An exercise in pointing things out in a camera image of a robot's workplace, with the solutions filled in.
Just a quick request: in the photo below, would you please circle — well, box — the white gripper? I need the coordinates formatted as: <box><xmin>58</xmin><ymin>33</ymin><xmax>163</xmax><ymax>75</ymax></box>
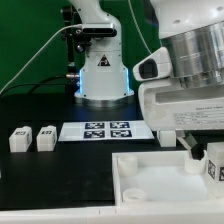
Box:
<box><xmin>138</xmin><ymin>79</ymin><xmax>224</xmax><ymax>160</ymax></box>

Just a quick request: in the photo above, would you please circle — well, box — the white square tabletop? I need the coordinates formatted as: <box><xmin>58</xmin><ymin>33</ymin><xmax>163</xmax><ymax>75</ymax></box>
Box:
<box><xmin>112</xmin><ymin>151</ymin><xmax>224</xmax><ymax>206</ymax></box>

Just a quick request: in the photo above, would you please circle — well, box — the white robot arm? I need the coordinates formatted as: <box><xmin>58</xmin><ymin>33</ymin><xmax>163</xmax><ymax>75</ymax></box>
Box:
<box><xmin>68</xmin><ymin>0</ymin><xmax>224</xmax><ymax>160</ymax></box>

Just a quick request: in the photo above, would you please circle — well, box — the white fiducial marker sheet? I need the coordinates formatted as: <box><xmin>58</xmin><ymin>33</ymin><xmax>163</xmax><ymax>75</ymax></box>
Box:
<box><xmin>59</xmin><ymin>120</ymin><xmax>154</xmax><ymax>142</ymax></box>

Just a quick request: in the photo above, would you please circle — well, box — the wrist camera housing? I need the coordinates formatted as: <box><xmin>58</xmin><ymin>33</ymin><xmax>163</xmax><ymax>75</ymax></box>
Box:
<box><xmin>133</xmin><ymin>47</ymin><xmax>172</xmax><ymax>81</ymax></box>

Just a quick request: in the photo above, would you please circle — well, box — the black camera on mount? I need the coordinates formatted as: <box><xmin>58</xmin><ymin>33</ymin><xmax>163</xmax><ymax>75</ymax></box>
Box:
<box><xmin>82</xmin><ymin>23</ymin><xmax>117</xmax><ymax>37</ymax></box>

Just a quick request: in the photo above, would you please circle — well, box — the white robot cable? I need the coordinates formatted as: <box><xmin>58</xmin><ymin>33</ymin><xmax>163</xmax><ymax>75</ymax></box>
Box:
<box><xmin>126</xmin><ymin>0</ymin><xmax>156</xmax><ymax>57</ymax></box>

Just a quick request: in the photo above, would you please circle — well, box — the black cable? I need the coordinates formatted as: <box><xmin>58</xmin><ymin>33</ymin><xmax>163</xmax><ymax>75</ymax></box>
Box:
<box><xmin>0</xmin><ymin>75</ymin><xmax>81</xmax><ymax>98</ymax></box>

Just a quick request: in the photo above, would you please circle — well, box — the white camera cable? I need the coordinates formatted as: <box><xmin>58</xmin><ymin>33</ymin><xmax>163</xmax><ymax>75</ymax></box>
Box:
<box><xmin>0</xmin><ymin>23</ymin><xmax>84</xmax><ymax>96</ymax></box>

